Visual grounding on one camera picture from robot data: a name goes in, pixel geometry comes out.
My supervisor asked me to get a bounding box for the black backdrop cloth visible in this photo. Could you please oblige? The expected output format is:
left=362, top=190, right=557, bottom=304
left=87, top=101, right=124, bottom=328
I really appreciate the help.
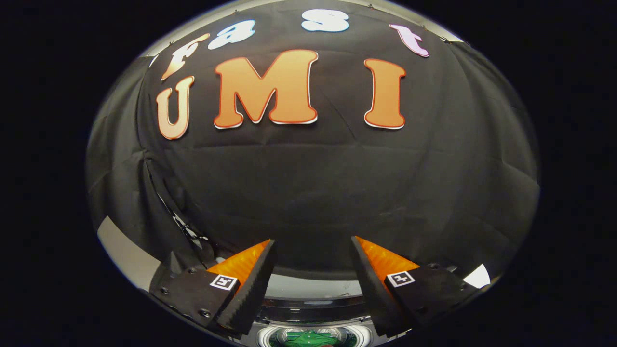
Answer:
left=86, top=0, right=540, bottom=299

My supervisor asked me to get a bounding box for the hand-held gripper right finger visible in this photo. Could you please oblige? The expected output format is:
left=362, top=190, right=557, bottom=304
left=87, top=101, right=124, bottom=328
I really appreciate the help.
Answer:
left=350, top=236, right=483, bottom=338

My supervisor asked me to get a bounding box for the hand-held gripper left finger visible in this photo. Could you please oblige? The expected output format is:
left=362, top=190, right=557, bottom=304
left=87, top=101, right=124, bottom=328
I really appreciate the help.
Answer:
left=149, top=239, right=278, bottom=336

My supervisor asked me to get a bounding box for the green polo shirt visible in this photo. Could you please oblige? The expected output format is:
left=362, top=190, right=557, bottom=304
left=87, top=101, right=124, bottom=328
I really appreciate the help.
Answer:
left=284, top=329, right=345, bottom=347

